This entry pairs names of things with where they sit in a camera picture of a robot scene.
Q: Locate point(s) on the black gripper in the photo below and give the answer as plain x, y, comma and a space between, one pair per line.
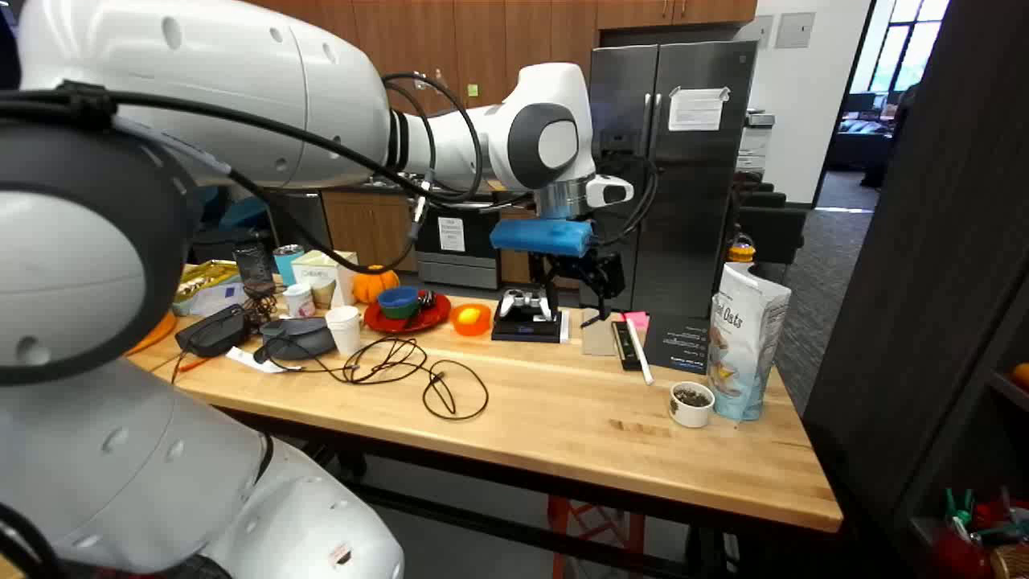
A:
601, 274

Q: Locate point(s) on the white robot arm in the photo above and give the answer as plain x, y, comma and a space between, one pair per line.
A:
215, 64

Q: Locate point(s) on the tan block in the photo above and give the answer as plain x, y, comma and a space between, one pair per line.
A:
601, 339

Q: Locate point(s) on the pink sticky note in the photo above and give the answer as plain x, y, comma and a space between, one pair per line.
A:
639, 320

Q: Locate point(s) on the black remote control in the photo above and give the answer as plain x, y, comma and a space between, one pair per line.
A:
625, 348

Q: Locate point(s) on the white marker pen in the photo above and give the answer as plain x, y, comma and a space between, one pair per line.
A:
641, 359

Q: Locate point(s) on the grey game controller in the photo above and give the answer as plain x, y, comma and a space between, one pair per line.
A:
525, 306

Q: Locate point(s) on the flat black box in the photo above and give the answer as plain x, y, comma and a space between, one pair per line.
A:
525, 333

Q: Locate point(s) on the black printed box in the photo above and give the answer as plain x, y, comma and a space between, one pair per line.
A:
680, 344

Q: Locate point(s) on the black refrigerator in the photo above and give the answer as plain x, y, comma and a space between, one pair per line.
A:
687, 214

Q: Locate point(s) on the orange bowl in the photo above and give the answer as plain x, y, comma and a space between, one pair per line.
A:
470, 320

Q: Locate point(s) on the black countertop appliance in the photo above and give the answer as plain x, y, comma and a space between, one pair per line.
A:
477, 250

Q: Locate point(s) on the small white cup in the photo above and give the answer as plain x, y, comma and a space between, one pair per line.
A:
692, 410

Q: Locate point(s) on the white printed carton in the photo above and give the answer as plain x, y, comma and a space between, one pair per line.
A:
743, 342

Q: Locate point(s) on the yellow bottle orange cap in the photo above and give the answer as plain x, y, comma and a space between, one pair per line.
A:
742, 250

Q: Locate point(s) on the red plate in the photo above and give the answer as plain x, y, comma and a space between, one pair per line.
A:
418, 321

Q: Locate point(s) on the black low cabinet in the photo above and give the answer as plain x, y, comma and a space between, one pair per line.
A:
773, 227

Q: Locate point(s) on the blue green bowl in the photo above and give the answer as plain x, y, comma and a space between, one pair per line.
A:
403, 304

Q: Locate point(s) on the white paper note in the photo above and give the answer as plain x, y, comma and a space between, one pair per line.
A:
695, 111

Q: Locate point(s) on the orange pumpkin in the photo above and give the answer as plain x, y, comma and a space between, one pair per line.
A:
373, 286

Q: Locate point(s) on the white paper cup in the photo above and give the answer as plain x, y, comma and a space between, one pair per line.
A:
344, 328

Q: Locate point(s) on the white cardboard box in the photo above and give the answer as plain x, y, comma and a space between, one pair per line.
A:
334, 265

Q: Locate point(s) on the brown paper cup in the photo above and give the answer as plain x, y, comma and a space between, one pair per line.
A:
323, 291

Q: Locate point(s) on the white mug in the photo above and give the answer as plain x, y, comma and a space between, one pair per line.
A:
298, 299

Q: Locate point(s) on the teal can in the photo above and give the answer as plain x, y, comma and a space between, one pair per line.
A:
287, 261

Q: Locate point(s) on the dark shelving unit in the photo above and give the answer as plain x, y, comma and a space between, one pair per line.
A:
920, 268

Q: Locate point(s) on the black pouch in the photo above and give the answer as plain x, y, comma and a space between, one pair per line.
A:
215, 328

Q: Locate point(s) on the printed snack package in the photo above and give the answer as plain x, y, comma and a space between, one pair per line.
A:
212, 286

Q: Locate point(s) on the orange fruit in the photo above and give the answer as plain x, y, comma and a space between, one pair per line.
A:
1021, 374

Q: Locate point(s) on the red green toys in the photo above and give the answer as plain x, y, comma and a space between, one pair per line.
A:
975, 534

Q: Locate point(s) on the wooden stool red frame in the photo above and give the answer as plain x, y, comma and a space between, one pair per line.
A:
595, 534

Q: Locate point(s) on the black table frame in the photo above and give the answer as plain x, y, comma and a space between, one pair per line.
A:
535, 527

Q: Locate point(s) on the wooden wall cabinets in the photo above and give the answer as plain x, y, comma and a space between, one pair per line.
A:
485, 43

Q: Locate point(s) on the white wall plate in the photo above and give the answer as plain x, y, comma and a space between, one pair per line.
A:
796, 30

